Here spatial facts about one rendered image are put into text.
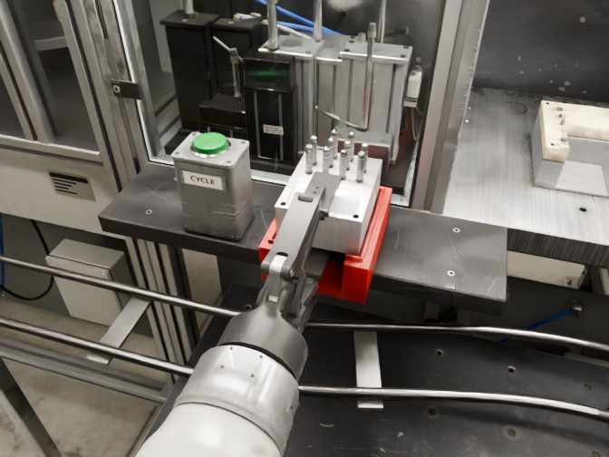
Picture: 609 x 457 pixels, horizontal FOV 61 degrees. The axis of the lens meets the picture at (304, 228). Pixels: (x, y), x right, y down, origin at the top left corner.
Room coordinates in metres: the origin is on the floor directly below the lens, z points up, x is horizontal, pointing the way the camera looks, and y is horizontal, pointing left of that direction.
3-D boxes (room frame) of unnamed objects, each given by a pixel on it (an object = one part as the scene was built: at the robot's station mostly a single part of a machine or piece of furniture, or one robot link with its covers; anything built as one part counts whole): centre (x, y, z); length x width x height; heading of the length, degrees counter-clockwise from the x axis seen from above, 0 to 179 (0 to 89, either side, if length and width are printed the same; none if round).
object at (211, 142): (0.54, 0.11, 1.03); 0.04 x 0.04 x 0.02
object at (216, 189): (0.55, 0.11, 0.97); 0.08 x 0.08 x 0.12; 73
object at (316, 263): (0.44, -0.01, 0.95); 0.07 x 0.03 x 0.01; 163
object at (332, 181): (0.44, -0.02, 1.03); 0.07 x 0.03 x 0.01; 163
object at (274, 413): (0.23, 0.05, 0.99); 0.09 x 0.06 x 0.09; 73
